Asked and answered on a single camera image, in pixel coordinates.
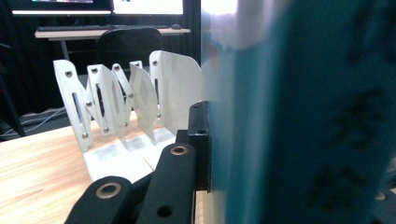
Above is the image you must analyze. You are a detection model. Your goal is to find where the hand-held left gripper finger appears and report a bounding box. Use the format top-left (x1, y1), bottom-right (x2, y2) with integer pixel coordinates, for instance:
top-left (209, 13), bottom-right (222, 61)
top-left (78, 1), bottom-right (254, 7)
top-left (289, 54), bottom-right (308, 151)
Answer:
top-left (176, 100), bottom-right (213, 192)

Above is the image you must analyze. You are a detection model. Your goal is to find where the white expandable metal book rack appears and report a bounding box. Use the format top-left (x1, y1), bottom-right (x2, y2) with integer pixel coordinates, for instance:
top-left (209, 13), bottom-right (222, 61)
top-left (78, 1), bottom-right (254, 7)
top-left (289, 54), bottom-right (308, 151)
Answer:
top-left (52, 49), bottom-right (207, 183)

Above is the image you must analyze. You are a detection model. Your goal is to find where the picture book with cartoon animals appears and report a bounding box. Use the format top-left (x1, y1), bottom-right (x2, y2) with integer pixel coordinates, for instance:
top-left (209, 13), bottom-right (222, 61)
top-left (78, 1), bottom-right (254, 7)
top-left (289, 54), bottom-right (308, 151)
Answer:
top-left (200, 0), bottom-right (396, 224)

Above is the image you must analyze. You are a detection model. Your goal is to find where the black office chair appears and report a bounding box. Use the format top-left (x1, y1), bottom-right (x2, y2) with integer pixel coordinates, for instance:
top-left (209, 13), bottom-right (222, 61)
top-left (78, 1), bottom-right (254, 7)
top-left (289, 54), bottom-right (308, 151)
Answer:
top-left (95, 27), bottom-right (163, 77)

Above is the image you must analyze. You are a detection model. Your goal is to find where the black computer monitor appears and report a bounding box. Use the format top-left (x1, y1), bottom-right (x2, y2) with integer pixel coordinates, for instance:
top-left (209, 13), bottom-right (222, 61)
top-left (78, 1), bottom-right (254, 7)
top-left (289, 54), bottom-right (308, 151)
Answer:
top-left (7, 0), bottom-right (113, 17)
top-left (111, 0), bottom-right (185, 16)

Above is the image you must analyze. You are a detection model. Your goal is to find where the black keyboard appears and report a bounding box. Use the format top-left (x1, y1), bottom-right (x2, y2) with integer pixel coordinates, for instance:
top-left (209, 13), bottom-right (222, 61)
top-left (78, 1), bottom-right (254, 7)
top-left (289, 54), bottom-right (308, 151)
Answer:
top-left (36, 24), bottom-right (171, 33)

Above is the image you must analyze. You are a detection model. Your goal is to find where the light wooden office desk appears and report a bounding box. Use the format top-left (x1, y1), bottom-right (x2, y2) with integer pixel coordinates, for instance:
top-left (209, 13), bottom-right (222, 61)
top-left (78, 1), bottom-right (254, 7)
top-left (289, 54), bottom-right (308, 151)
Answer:
top-left (34, 27), bottom-right (191, 62)

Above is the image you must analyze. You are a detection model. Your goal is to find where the black metal stand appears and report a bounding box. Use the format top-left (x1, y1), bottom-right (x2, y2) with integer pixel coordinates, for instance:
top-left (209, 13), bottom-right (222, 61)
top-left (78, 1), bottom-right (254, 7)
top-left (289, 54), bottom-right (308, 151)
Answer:
top-left (0, 42), bottom-right (28, 138)

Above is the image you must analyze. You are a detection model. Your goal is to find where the grey cable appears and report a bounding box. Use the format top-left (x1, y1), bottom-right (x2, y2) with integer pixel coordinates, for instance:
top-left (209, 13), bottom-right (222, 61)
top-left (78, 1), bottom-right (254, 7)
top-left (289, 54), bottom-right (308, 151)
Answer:
top-left (0, 106), bottom-right (68, 138)

